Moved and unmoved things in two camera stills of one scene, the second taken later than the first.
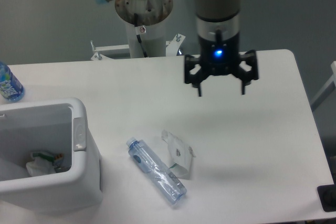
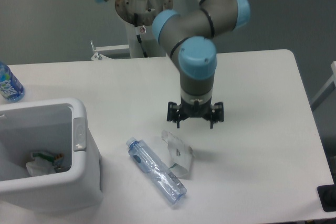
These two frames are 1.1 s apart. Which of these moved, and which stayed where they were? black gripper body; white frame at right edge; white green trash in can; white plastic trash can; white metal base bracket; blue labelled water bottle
Moved: black gripper body
Stayed: blue labelled water bottle; white plastic trash can; white frame at right edge; white green trash in can; white metal base bracket
